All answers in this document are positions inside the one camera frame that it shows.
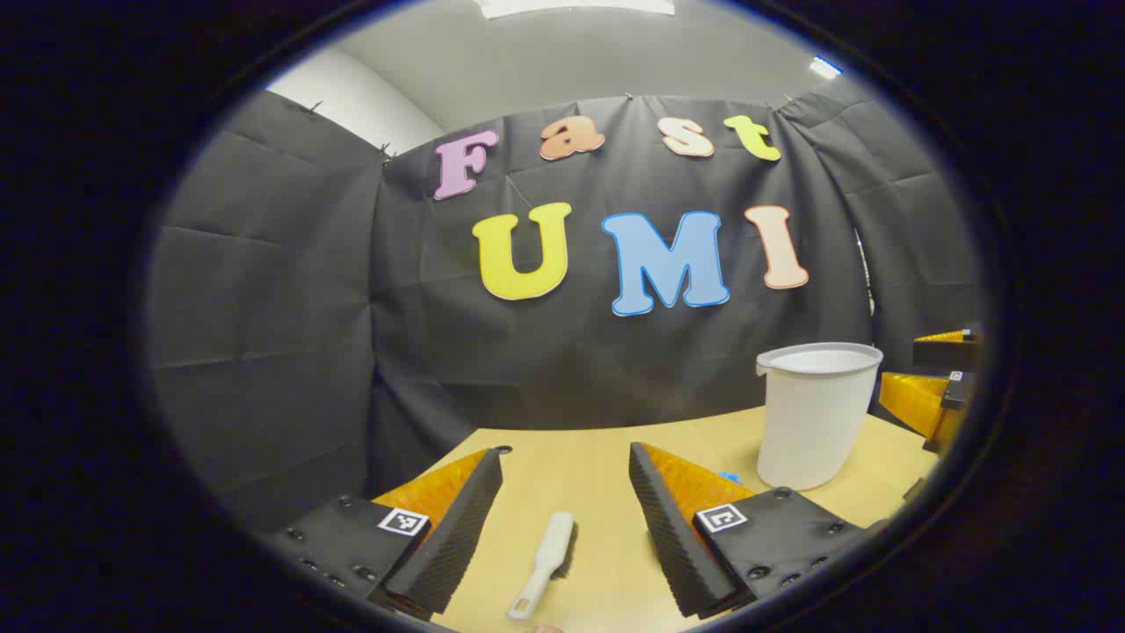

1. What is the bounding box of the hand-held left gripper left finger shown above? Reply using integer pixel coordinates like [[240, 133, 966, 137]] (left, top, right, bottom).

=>
[[264, 447, 504, 621]]

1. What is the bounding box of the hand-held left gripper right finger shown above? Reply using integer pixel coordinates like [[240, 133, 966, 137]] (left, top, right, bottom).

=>
[[628, 441, 880, 620]]

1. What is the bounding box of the small white broom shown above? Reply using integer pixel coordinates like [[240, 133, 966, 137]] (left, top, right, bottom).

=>
[[506, 513, 578, 622]]

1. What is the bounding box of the white garbage bin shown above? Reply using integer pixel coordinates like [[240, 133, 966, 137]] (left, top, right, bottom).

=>
[[756, 342, 884, 491]]

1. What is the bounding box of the wooden desktop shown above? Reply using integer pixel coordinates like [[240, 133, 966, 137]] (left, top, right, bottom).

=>
[[374, 406, 941, 633]]

